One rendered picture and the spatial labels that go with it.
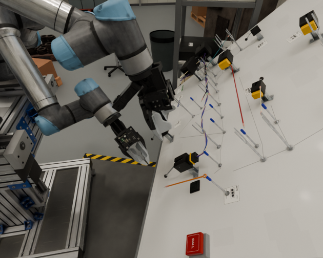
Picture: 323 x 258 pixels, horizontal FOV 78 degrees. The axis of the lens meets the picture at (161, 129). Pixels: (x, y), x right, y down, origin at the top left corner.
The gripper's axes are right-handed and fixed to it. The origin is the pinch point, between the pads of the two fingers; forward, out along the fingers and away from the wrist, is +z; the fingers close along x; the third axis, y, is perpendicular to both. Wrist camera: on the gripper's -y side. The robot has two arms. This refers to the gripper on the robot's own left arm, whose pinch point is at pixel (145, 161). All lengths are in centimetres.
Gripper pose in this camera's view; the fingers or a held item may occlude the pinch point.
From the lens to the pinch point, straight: 75.2
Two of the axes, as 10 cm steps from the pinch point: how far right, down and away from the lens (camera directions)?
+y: 2.0, -0.2, -9.8
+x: 7.6, -6.2, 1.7
